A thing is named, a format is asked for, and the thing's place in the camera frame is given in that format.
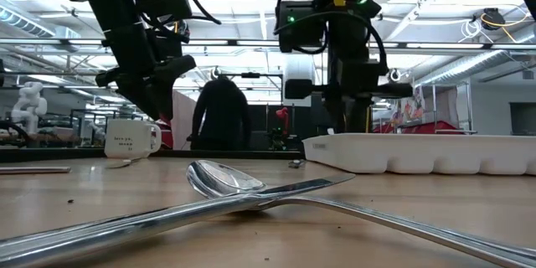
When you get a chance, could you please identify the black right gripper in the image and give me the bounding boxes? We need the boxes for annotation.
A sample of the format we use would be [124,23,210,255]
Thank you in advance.
[284,7,414,134]

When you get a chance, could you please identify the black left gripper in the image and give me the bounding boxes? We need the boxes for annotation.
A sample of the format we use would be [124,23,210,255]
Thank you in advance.
[95,20,197,121]

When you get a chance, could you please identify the silver spoon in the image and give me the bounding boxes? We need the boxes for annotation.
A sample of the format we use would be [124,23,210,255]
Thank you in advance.
[185,159,536,268]

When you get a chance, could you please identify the black partition cabinet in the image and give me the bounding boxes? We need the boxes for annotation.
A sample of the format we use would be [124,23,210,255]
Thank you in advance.
[310,99,332,135]

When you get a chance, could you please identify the white tilted panel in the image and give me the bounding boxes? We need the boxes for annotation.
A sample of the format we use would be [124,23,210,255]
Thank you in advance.
[169,88,198,151]

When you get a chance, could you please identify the pink and white mug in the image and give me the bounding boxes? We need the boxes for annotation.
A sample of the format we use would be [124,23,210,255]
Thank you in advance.
[103,117,162,160]

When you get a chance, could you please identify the white building column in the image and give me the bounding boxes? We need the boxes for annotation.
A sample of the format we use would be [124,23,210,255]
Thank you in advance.
[283,52,316,108]

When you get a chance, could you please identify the person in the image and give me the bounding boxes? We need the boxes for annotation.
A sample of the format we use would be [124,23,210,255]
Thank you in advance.
[189,75,253,151]

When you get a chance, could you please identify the white cutlery organizer tray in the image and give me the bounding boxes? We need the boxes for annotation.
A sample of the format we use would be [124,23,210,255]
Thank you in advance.
[301,132,536,176]

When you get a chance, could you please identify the long light strip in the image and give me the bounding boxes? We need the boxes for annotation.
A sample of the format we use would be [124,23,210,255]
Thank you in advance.
[0,37,536,50]

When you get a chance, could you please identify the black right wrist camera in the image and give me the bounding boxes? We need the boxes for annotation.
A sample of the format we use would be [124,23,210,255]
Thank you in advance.
[277,0,328,54]

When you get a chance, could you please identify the black rig frame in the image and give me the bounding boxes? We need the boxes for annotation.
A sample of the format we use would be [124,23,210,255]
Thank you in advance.
[225,72,285,108]

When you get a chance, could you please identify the silver ventilation duct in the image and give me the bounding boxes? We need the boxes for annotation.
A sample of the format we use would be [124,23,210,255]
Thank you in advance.
[412,48,536,90]
[0,4,81,42]

